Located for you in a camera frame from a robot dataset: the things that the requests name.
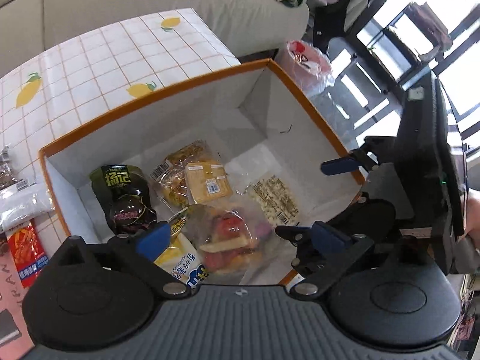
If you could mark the lemon print grid tablecloth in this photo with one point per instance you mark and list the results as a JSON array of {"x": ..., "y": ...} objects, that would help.
[{"x": 93, "y": 63}]

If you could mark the clear packet of pale pieces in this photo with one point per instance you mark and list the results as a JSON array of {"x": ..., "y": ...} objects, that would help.
[{"x": 273, "y": 198}]

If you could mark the white snack packet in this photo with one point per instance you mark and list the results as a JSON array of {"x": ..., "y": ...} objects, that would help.
[{"x": 22, "y": 202}]

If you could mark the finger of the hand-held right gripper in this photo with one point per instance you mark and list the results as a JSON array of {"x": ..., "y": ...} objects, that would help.
[
  {"x": 296, "y": 238},
  {"x": 337, "y": 165}
]

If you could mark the clear packet of brown bread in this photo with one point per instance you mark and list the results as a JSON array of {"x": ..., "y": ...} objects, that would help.
[{"x": 172, "y": 183}]

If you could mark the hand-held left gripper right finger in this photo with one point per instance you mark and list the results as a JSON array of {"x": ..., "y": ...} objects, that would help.
[{"x": 332, "y": 240}]

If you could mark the clear packet of dark snacks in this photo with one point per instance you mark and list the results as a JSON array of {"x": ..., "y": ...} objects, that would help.
[{"x": 7, "y": 172}]

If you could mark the yellow white bread packet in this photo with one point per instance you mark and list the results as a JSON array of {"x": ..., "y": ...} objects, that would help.
[{"x": 183, "y": 258}]

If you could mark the black garment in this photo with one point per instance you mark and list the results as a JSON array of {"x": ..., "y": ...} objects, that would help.
[{"x": 330, "y": 18}]

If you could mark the orange-rimmed white storage box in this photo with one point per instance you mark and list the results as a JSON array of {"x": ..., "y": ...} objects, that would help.
[{"x": 262, "y": 120}]

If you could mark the dark green snack packet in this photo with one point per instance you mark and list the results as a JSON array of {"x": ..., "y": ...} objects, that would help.
[{"x": 118, "y": 195}]

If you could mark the pink trash bin with bag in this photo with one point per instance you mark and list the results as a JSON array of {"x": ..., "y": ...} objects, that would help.
[{"x": 303, "y": 63}]

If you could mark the yellow square cracker packet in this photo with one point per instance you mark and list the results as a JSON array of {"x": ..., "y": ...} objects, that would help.
[{"x": 206, "y": 183}]

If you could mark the red snack packet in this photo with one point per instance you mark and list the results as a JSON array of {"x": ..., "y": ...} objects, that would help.
[{"x": 26, "y": 251}]

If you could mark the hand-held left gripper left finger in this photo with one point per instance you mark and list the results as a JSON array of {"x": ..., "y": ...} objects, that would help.
[{"x": 153, "y": 240}]

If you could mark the clear packet of colourful fruit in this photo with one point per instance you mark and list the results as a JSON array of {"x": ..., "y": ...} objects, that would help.
[{"x": 228, "y": 240}]

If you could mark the person's right forearm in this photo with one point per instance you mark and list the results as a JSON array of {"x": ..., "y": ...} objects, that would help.
[{"x": 473, "y": 213}]

